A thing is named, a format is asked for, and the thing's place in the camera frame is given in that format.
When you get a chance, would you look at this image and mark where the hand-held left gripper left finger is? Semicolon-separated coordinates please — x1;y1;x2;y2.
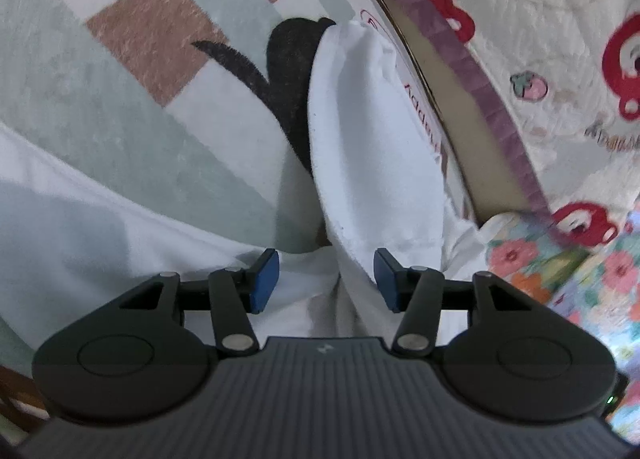
119;248;280;356

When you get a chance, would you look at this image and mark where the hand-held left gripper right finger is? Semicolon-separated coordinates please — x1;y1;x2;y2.
375;247;532;357

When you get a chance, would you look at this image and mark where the white garment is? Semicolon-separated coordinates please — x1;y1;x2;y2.
0;22;488;340

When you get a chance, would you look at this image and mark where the beige bed base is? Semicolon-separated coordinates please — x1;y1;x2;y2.
370;0;541;230

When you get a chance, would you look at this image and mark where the floral print blanket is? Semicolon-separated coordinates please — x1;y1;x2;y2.
482;209;640;445

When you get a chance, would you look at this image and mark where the checkered round rug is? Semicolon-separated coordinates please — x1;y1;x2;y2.
0;0;476;370

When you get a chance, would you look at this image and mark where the white red bear print quilt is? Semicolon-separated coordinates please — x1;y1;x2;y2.
340;0;640;250

